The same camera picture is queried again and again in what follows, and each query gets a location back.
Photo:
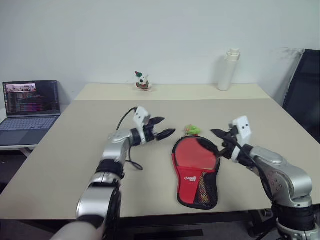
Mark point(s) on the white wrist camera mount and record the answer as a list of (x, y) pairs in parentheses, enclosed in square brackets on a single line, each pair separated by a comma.
[(243, 130), (141, 115)]

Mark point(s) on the black red paddle case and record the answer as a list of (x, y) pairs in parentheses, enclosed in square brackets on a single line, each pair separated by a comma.
[(190, 185)]

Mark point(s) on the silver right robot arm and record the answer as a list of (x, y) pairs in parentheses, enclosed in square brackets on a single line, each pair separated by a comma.
[(270, 156)]

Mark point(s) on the white side table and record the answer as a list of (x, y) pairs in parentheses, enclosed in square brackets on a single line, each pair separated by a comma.
[(15, 147)]

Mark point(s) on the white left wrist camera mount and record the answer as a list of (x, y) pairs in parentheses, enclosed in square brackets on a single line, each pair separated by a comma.
[(141, 115)]

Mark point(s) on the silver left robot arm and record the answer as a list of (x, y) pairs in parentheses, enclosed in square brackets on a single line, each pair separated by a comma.
[(115, 150)]

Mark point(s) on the white plush dog toy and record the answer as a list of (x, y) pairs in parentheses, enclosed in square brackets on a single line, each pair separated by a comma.
[(142, 81)]

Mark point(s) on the white water bottle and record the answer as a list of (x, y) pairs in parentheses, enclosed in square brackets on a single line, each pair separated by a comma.
[(226, 75)]

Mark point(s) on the grey open laptop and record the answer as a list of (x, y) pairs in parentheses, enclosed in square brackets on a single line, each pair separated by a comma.
[(25, 125)]

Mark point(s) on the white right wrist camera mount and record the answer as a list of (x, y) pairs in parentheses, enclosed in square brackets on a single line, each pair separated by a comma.
[(243, 130)]

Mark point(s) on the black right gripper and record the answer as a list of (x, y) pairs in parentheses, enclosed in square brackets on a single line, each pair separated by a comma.
[(231, 140)]

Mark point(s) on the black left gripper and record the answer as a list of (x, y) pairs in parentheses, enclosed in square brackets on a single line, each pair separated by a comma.
[(150, 132)]

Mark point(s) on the red table tennis paddle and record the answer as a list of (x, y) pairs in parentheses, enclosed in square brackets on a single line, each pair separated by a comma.
[(192, 155)]

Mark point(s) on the black office chair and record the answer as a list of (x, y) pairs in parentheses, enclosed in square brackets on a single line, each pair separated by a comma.
[(305, 95)]

